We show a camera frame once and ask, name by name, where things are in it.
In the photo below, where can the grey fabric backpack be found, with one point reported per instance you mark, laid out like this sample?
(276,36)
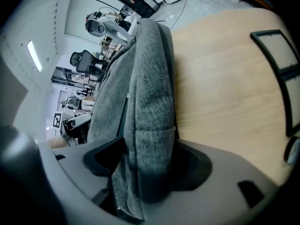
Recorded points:
(150,97)

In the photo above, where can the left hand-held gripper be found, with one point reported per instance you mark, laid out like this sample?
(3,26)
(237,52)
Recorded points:
(78,122)

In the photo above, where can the long ceiling light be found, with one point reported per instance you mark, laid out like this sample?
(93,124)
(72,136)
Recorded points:
(34,55)

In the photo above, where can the round grey object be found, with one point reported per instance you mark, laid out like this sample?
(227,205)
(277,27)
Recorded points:
(294,152)

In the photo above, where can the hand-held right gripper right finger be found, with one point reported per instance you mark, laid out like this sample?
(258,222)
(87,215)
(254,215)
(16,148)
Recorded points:
(211,203)

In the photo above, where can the white humanoid robot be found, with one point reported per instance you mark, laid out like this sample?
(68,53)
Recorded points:
(96,26)

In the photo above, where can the black mesh office chair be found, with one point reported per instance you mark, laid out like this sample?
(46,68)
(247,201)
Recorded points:
(87,63)

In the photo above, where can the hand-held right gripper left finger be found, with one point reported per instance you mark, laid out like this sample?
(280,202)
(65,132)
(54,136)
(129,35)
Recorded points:
(77,170)

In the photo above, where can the light wooden table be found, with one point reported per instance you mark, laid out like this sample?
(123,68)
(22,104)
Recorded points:
(225,97)

